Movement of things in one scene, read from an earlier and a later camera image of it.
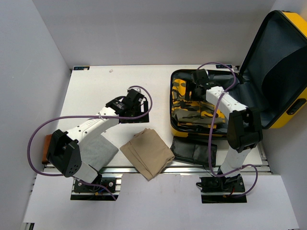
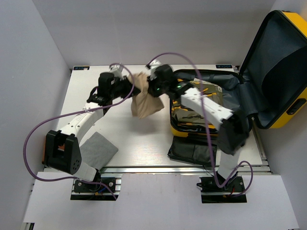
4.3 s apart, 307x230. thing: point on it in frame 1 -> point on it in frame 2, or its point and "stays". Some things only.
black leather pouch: (188, 149) stays
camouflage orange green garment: (193, 113) stays
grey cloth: (97, 151) stays
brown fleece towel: (47, 143) stays
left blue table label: (81, 68) stays
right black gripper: (188, 89) -> (151, 80)
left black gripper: (144, 119) -> (126, 83)
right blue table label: (223, 66) stays
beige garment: (148, 153) -> (144, 103)
